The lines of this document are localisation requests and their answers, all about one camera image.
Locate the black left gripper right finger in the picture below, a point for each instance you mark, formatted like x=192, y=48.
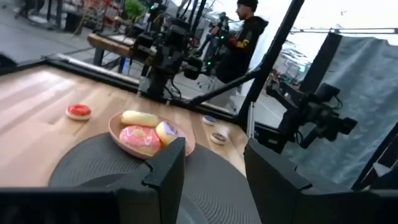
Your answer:
x=276, y=193

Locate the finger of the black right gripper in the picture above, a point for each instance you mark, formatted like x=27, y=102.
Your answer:
x=176, y=69
x=164, y=64

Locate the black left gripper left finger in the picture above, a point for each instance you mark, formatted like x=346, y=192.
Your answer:
x=161, y=193

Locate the large pink glazed donut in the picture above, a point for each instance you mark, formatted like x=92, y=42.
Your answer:
x=146, y=146

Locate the large white glazed donut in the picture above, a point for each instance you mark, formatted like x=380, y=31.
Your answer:
x=140, y=119

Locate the large purple glazed donut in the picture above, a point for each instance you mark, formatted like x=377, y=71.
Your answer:
x=168, y=130

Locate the small brown glazed donut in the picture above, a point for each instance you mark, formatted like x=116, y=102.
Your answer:
x=214, y=140

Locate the small red glazed donut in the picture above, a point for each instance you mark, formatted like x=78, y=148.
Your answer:
x=72, y=111

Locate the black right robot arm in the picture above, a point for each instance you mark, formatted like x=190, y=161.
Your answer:
x=154, y=87

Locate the dark grey round plate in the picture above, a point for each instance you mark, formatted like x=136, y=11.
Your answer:
x=118, y=180

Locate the person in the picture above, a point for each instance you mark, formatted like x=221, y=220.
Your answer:
x=242, y=53

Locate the small blue glazed donut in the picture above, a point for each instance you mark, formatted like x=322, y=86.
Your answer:
x=209, y=120

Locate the round dark woven placemat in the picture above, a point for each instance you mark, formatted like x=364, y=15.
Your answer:
x=217, y=186

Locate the wooden workbench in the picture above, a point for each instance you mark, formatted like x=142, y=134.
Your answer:
x=105, y=43

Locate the green leafy office plant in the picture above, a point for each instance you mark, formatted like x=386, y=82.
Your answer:
x=135, y=9

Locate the pink round plate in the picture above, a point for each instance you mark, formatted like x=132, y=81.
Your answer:
x=118, y=135

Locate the grey fabric backdrop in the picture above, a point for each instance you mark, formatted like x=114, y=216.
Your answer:
x=367, y=93

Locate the black articulated camera rig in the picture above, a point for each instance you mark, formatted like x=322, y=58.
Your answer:
x=311, y=112

